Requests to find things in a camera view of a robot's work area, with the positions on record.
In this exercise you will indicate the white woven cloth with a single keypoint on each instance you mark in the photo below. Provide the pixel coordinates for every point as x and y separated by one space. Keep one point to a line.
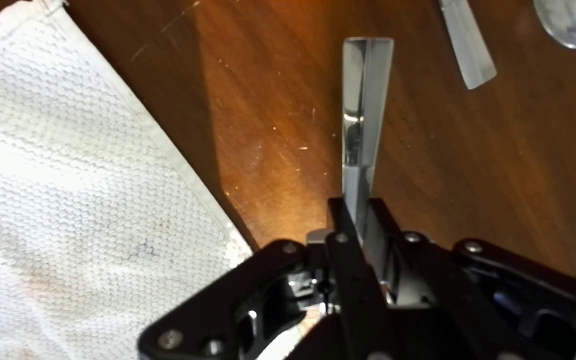
103 222

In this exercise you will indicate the silver cutlery piece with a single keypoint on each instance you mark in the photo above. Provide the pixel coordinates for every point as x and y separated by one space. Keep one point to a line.
367 67

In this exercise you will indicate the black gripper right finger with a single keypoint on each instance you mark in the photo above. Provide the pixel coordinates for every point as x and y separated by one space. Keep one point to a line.
489 302

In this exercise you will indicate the silver knife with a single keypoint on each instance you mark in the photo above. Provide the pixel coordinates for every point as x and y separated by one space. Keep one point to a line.
469 44

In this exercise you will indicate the silver spoon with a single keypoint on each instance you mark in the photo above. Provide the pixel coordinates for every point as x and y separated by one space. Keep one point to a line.
559 20

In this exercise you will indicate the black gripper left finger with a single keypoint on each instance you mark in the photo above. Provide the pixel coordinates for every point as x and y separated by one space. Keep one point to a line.
239 314

